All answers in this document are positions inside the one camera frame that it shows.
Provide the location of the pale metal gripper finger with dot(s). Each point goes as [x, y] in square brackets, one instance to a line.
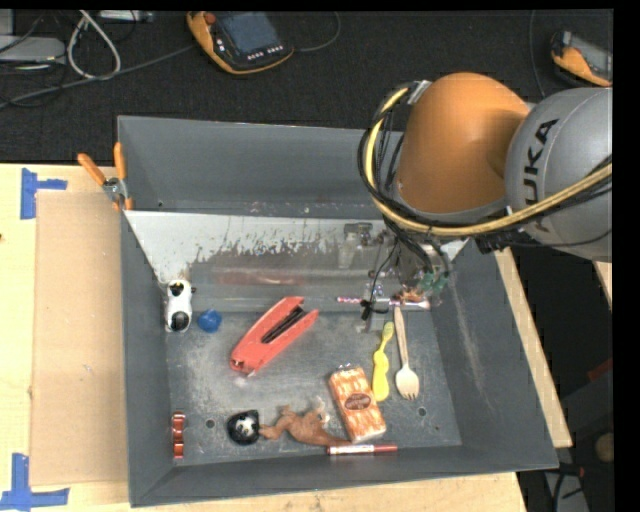
[377, 291]
[365, 326]

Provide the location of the pink striped stick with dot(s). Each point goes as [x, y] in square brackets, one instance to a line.
[349, 300]

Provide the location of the yellow toothbrush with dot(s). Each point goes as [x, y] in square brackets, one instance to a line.
[381, 372]

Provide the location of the pale wooden spork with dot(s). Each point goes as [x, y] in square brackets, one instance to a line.
[406, 382]

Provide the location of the orange and white packet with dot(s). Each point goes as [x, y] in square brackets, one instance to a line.
[356, 402]

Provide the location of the grey metal bin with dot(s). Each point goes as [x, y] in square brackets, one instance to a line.
[300, 390]

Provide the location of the red stapler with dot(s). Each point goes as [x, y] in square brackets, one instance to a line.
[260, 345]

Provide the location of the brown toy animal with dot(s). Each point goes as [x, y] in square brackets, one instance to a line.
[305, 427]

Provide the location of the red and white marker pen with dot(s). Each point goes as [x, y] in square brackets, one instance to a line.
[361, 449]

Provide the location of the small blue lump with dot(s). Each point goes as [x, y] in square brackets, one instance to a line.
[209, 321]

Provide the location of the black and white ball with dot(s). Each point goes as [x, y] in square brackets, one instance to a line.
[243, 428]

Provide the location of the black and white toy cow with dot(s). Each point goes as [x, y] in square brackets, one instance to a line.
[178, 305]

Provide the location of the red ridged plastic piece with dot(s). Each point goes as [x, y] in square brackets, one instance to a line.
[178, 435]

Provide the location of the brown cardboard board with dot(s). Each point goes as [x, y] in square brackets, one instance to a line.
[75, 340]

